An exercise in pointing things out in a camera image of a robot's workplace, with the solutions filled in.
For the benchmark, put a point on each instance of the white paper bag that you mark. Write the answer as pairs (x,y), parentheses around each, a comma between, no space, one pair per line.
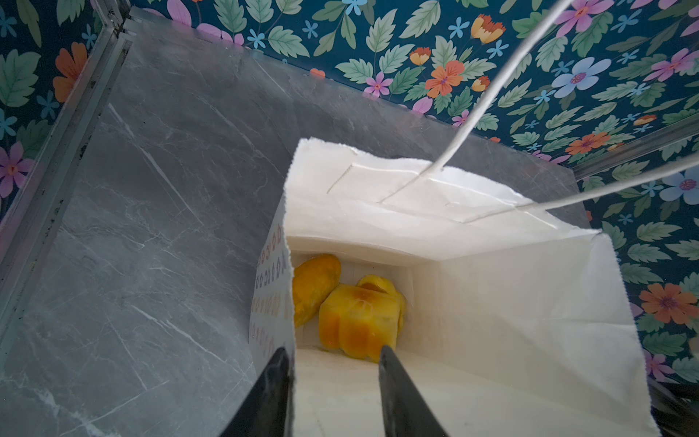
(517,323)

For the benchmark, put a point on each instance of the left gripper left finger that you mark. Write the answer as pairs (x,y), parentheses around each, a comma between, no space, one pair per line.
(264,411)

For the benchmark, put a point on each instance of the oval seeded bread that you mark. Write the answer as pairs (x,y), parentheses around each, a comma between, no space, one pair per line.
(313,282)

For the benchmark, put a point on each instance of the square toast bread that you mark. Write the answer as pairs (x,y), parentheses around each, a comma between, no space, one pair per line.
(359,322)

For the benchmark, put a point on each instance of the small striped yellow bread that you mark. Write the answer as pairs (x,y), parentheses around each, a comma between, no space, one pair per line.
(380,284)

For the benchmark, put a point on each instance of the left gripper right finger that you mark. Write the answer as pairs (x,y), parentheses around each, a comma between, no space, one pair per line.
(404,410)

